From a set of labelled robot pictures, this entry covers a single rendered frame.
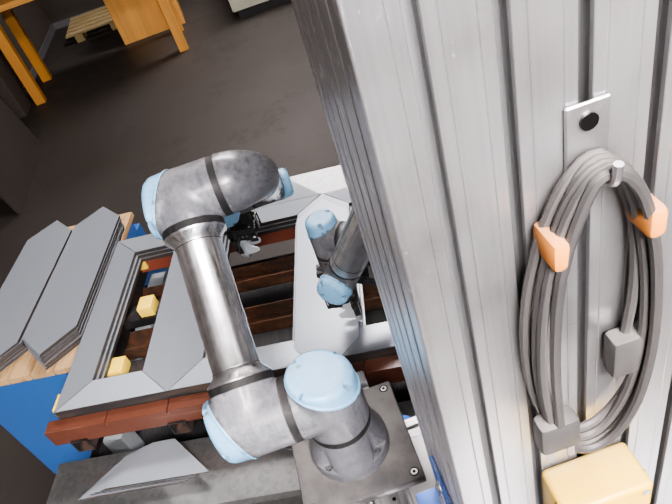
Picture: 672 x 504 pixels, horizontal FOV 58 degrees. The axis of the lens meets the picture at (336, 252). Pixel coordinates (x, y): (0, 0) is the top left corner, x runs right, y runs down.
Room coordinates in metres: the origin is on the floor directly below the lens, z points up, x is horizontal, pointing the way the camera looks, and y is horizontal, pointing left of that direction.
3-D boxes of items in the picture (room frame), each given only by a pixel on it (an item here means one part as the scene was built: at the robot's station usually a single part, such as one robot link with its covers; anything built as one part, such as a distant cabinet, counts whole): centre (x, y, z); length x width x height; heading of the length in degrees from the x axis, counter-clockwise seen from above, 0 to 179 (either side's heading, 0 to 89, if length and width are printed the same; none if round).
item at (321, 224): (1.14, 0.01, 1.16); 0.09 x 0.08 x 0.11; 53
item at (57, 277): (1.83, 1.00, 0.82); 0.80 x 0.40 x 0.06; 170
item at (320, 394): (0.66, 0.10, 1.20); 0.13 x 0.12 x 0.14; 91
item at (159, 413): (1.02, 0.12, 0.80); 1.62 x 0.04 x 0.06; 80
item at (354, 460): (0.66, 0.09, 1.09); 0.15 x 0.15 x 0.10
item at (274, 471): (0.93, 0.33, 0.66); 1.30 x 0.20 x 0.03; 80
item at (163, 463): (1.03, 0.67, 0.70); 0.39 x 0.12 x 0.04; 80
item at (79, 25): (8.27, 1.67, 0.06); 1.21 x 0.86 x 0.11; 91
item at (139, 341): (1.38, 0.05, 0.70); 1.66 x 0.08 x 0.05; 80
